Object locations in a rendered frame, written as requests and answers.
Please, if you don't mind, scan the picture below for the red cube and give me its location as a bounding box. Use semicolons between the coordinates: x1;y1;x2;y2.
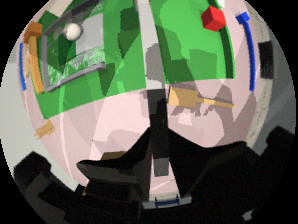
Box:
201;6;226;32

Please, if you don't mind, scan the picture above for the white golf ball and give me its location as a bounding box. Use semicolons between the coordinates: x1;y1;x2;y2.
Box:
63;23;81;40

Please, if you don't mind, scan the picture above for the green mat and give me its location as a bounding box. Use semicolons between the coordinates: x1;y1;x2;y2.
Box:
32;0;226;120

